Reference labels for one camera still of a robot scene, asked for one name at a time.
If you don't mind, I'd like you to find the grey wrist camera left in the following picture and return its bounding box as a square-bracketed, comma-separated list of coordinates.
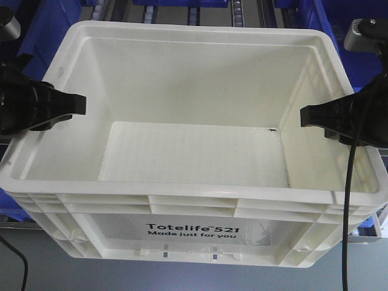
[0, 6, 21, 42]

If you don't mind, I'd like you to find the blue bin left shelf two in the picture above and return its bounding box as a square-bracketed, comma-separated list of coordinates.
[1, 0, 82, 80]

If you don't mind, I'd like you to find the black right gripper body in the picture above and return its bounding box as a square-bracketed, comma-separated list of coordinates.
[349, 72, 387, 147]

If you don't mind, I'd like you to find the blue bin shelf two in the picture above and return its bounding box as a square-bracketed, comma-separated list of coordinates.
[298, 0, 388, 92]
[1, 0, 82, 80]

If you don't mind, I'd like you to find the white plastic tote bin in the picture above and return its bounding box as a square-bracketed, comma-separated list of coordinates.
[0, 20, 388, 270]

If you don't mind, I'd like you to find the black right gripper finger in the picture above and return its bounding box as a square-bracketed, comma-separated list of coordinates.
[300, 94, 355, 135]
[324, 129, 376, 147]

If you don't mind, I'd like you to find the black cable left side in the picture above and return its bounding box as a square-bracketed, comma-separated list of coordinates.
[0, 236, 28, 291]

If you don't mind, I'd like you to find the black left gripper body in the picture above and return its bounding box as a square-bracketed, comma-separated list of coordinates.
[1, 54, 36, 136]

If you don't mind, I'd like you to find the blue bin rear middle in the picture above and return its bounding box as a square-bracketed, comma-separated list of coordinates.
[133, 0, 229, 8]

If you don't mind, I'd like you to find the blue bin right shelf two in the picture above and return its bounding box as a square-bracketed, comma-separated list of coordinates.
[298, 0, 388, 92]

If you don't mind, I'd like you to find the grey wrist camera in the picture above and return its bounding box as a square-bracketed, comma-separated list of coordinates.
[344, 18, 387, 54]
[0, 6, 21, 42]

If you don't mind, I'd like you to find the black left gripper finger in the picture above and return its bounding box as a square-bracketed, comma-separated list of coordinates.
[30, 81, 87, 123]
[30, 115, 73, 131]

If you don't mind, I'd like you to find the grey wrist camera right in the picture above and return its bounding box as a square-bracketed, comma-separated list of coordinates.
[344, 18, 387, 54]

